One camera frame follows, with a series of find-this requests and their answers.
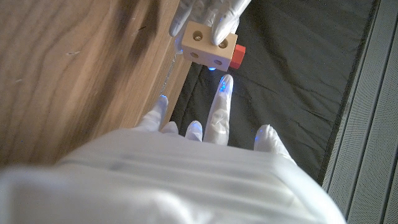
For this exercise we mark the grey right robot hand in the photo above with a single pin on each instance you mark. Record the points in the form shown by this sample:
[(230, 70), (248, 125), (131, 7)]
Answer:
[(186, 186)]

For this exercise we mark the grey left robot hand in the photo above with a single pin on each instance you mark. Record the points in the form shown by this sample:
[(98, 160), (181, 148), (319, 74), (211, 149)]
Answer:
[(217, 15)]

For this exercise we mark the wooden block with holes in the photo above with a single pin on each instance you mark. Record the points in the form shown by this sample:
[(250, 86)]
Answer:
[(205, 51)]

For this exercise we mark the red-headed wooden screw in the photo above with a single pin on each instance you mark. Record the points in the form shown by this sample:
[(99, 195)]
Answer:
[(237, 56)]

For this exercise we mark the wooden table panel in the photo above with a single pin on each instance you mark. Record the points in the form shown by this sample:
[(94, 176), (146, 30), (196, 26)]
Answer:
[(169, 74)]

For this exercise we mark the black curtain backdrop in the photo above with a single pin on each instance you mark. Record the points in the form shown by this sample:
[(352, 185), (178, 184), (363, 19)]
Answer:
[(295, 77)]

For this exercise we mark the white perforated panel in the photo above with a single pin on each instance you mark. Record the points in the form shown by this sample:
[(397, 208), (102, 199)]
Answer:
[(370, 124)]

